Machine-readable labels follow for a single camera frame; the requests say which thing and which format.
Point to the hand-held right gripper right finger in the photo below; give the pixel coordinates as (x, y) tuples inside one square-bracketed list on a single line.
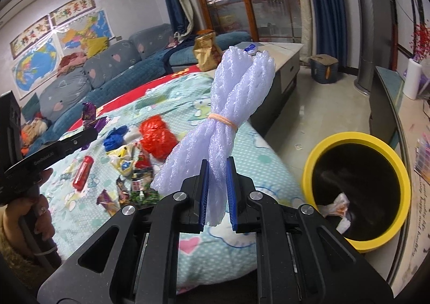
[(231, 196)]

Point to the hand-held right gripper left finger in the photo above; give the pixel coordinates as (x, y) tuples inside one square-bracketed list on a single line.
[(202, 196)]

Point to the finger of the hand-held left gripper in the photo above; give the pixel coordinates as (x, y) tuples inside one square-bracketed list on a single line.
[(67, 146)]

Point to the white foam net bundle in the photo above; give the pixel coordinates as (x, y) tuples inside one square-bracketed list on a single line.
[(231, 88)]

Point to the yellow black trash bin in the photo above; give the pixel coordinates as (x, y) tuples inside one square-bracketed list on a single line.
[(352, 138)]

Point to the person's left forearm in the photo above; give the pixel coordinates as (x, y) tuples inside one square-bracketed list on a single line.
[(13, 257)]

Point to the person's left hand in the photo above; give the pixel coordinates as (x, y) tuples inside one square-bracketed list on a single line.
[(37, 215)]

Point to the orange beige clothes pile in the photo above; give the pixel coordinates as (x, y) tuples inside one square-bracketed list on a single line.
[(33, 132)]

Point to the red tube packet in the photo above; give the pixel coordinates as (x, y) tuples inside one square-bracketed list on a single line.
[(83, 173)]

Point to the teal cushion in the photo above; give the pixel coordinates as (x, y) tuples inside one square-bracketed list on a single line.
[(32, 105)]

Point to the blue plastic bag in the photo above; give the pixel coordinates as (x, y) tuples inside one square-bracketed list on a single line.
[(114, 139)]

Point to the yellow white plastic bag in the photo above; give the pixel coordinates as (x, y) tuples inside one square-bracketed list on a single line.
[(119, 159)]

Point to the green dark snack wrapper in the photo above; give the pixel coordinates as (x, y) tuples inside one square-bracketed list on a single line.
[(141, 198)]

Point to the purple orange snack wrapper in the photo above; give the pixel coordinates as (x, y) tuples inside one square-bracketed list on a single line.
[(107, 202)]

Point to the red snack packet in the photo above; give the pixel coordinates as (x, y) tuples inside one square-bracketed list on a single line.
[(142, 161)]

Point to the world map poster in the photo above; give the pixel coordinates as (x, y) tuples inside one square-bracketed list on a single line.
[(33, 68)]

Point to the blue grey sofa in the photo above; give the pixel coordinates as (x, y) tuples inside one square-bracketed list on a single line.
[(111, 85)]

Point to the red plastic bag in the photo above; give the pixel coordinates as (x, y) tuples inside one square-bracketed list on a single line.
[(156, 137)]

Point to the red bed sheet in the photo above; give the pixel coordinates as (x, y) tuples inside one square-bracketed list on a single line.
[(134, 95)]

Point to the pink red clothes pile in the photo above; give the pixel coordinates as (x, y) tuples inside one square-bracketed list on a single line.
[(72, 62)]

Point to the white crumpled wrapper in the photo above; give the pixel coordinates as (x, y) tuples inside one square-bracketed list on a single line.
[(332, 208)]

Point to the yellow cushion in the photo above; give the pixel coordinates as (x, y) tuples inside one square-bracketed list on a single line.
[(97, 46)]

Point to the country map poster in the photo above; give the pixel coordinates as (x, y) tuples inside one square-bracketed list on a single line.
[(84, 30)]

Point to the grey coffee table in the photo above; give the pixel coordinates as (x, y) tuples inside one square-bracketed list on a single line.
[(285, 68)]

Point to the brown paper bag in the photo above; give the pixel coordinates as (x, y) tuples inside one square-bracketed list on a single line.
[(206, 51)]

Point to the blue white packet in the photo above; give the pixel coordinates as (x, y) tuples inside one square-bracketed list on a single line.
[(251, 49)]

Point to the blue brown storage stool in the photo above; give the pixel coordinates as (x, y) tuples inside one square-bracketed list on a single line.
[(324, 70)]

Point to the grey media cabinet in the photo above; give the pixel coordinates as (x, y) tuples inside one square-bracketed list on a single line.
[(386, 112)]

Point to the colourful card box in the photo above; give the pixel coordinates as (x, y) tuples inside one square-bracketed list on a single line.
[(423, 152)]

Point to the paper towel roll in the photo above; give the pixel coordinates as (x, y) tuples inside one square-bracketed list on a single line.
[(412, 78)]

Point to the grey tower air conditioner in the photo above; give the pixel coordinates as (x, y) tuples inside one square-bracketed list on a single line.
[(364, 21)]

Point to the red flower decoration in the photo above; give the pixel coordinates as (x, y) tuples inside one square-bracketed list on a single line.
[(421, 41)]

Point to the long embroidered wall banner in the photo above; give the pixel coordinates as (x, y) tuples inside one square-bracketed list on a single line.
[(30, 36), (72, 9)]

